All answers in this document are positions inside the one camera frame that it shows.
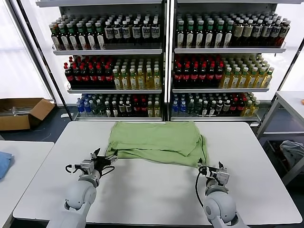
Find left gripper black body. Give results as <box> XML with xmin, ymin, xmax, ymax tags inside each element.
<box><xmin>92</xmin><ymin>155</ymin><xmax>112</xmax><ymax>171</ymax></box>

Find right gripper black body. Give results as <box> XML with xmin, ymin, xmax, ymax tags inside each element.
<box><xmin>201</xmin><ymin>166</ymin><xmax>216</xmax><ymax>179</ymax></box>

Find green t-shirt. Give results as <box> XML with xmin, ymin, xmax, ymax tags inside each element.
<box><xmin>105</xmin><ymin>120</ymin><xmax>210</xmax><ymax>169</ymax></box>

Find dark storage crate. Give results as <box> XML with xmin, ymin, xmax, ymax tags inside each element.
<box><xmin>263</xmin><ymin>139</ymin><xmax>304</xmax><ymax>181</ymax></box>

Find red cloth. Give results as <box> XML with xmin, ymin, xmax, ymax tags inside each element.
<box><xmin>273</xmin><ymin>142</ymin><xmax>290</xmax><ymax>168</ymax></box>

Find pale grey crumpled cloth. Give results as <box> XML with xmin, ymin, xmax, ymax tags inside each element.
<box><xmin>279</xmin><ymin>140</ymin><xmax>304</xmax><ymax>171</ymax></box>

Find brown cardboard box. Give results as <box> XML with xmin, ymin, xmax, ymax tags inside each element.
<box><xmin>0</xmin><ymin>97</ymin><xmax>56</xmax><ymax>131</ymax></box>

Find silver metal bars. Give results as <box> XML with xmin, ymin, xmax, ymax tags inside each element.
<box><xmin>0</xmin><ymin>105</ymin><xmax>31</xmax><ymax>117</ymax></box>

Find blue folded cloth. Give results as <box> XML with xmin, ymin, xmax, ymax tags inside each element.
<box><xmin>0</xmin><ymin>150</ymin><xmax>15</xmax><ymax>181</ymax></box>

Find white metal shelf rack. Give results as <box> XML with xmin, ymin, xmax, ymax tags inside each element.
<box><xmin>168</xmin><ymin>0</ymin><xmax>304</xmax><ymax>124</ymax></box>
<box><xmin>36</xmin><ymin>0</ymin><xmax>170</xmax><ymax>122</ymax></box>

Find dark bottle green cap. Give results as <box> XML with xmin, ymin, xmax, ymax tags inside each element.
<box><xmin>175</xmin><ymin>20</ymin><xmax>185</xmax><ymax>48</ymax></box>
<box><xmin>58</xmin><ymin>22</ymin><xmax>69</xmax><ymax>50</ymax></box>
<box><xmin>223</xmin><ymin>20</ymin><xmax>234</xmax><ymax>48</ymax></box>
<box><xmin>185</xmin><ymin>20</ymin><xmax>195</xmax><ymax>48</ymax></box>
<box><xmin>205</xmin><ymin>20</ymin><xmax>215</xmax><ymax>48</ymax></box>
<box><xmin>66</xmin><ymin>22</ymin><xmax>78</xmax><ymax>50</ymax></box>
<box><xmin>85</xmin><ymin>21</ymin><xmax>96</xmax><ymax>50</ymax></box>
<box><xmin>95</xmin><ymin>21</ymin><xmax>106</xmax><ymax>50</ymax></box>
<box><xmin>195</xmin><ymin>20</ymin><xmax>205</xmax><ymax>48</ymax></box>
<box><xmin>214</xmin><ymin>20</ymin><xmax>225</xmax><ymax>48</ymax></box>
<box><xmin>50</xmin><ymin>22</ymin><xmax>62</xmax><ymax>50</ymax></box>
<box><xmin>76</xmin><ymin>21</ymin><xmax>87</xmax><ymax>50</ymax></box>

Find dark bottle white label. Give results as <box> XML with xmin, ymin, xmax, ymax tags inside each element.
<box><xmin>104</xmin><ymin>20</ymin><xmax>114</xmax><ymax>44</ymax></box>
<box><xmin>113</xmin><ymin>20</ymin><xmax>123</xmax><ymax>44</ymax></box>
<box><xmin>122</xmin><ymin>20</ymin><xmax>132</xmax><ymax>44</ymax></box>
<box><xmin>141</xmin><ymin>20</ymin><xmax>151</xmax><ymax>44</ymax></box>
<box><xmin>132</xmin><ymin>20</ymin><xmax>142</xmax><ymax>44</ymax></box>
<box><xmin>151</xmin><ymin>19</ymin><xmax>161</xmax><ymax>44</ymax></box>

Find dark bottle beige label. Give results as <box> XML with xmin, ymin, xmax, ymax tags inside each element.
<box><xmin>242</xmin><ymin>19</ymin><xmax>255</xmax><ymax>47</ymax></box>
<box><xmin>233</xmin><ymin>19</ymin><xmax>245</xmax><ymax>47</ymax></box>

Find dark bottle navy label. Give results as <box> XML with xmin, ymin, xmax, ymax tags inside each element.
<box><xmin>269</xmin><ymin>19</ymin><xmax>282</xmax><ymax>47</ymax></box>
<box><xmin>260</xmin><ymin>19</ymin><xmax>273</xmax><ymax>47</ymax></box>
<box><xmin>251</xmin><ymin>19</ymin><xmax>264</xmax><ymax>47</ymax></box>

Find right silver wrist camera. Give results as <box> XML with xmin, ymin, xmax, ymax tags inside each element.
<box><xmin>213</xmin><ymin>167</ymin><xmax>230</xmax><ymax>185</ymax></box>

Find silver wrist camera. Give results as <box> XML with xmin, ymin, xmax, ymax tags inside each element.
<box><xmin>213</xmin><ymin>167</ymin><xmax>230</xmax><ymax>185</ymax></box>
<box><xmin>66</xmin><ymin>159</ymin><xmax>94</xmax><ymax>175</ymax></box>

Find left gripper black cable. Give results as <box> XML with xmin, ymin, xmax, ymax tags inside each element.
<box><xmin>101</xmin><ymin>165</ymin><xmax>116</xmax><ymax>177</ymax></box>

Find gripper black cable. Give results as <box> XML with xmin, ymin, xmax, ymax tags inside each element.
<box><xmin>195</xmin><ymin>165</ymin><xmax>212</xmax><ymax>214</ymax></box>
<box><xmin>101</xmin><ymin>165</ymin><xmax>116</xmax><ymax>177</ymax></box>

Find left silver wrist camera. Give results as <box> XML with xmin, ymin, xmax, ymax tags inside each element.
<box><xmin>66</xmin><ymin>159</ymin><xmax>94</xmax><ymax>175</ymax></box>

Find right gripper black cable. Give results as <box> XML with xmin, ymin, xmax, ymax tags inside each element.
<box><xmin>195</xmin><ymin>165</ymin><xmax>212</xmax><ymax>214</ymax></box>

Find grey metal frame table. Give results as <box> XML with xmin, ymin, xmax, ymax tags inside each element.
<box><xmin>256</xmin><ymin>90</ymin><xmax>304</xmax><ymax>187</ymax></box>

